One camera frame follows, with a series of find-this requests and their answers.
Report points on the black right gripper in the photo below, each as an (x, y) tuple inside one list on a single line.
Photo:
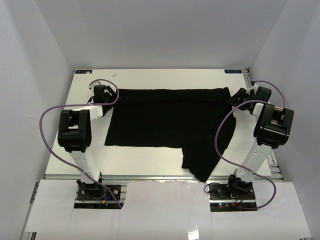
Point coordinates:
[(240, 96)]

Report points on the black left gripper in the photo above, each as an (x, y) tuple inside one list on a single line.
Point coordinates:
[(110, 95)]

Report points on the black t-shirt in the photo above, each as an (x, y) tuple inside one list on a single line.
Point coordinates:
[(197, 121)]

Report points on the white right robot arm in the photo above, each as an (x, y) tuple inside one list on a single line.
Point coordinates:
[(272, 130)]

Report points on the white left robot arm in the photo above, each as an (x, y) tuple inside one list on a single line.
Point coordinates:
[(75, 136)]

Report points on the right black table label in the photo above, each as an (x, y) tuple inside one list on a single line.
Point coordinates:
[(232, 71)]

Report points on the black table label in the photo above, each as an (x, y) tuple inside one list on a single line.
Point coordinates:
[(83, 71), (232, 71)]

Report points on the left black table label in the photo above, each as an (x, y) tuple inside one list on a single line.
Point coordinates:
[(83, 71)]

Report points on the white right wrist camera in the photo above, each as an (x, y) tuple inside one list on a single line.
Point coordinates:
[(252, 90)]

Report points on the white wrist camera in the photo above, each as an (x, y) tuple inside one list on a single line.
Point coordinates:
[(93, 84), (252, 90)]

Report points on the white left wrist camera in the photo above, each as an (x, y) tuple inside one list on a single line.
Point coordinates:
[(93, 84)]

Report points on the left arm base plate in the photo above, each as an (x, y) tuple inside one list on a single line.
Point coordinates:
[(98, 199)]

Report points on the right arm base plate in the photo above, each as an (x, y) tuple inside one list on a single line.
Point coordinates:
[(222, 200)]

